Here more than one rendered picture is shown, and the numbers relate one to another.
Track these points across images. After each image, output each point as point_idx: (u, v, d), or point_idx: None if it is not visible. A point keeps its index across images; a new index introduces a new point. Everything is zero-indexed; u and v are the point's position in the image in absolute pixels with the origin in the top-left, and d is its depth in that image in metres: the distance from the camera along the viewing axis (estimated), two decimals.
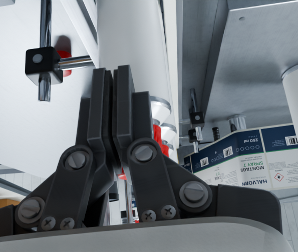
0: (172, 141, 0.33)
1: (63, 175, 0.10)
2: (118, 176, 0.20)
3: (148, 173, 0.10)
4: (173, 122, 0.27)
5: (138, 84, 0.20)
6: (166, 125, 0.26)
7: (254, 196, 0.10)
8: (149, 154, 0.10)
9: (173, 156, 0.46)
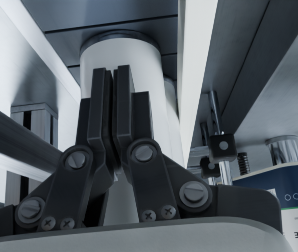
0: None
1: (63, 175, 0.10)
2: None
3: (148, 173, 0.10)
4: None
5: None
6: None
7: (254, 196, 0.10)
8: (149, 154, 0.10)
9: None
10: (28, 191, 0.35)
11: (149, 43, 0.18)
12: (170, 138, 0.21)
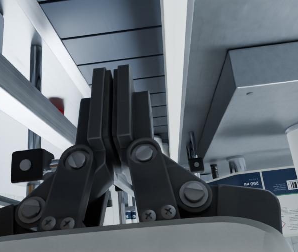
0: None
1: (63, 175, 0.10)
2: None
3: (148, 173, 0.10)
4: None
5: None
6: None
7: (254, 196, 0.10)
8: (149, 154, 0.10)
9: None
10: None
11: (158, 138, 0.47)
12: None
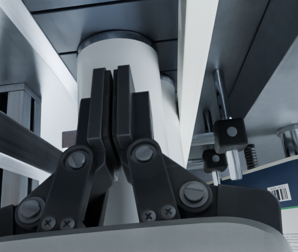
0: None
1: (63, 175, 0.10)
2: None
3: (148, 173, 0.10)
4: None
5: None
6: None
7: (254, 196, 0.10)
8: (149, 154, 0.10)
9: None
10: (2, 185, 0.30)
11: (148, 45, 0.18)
12: None
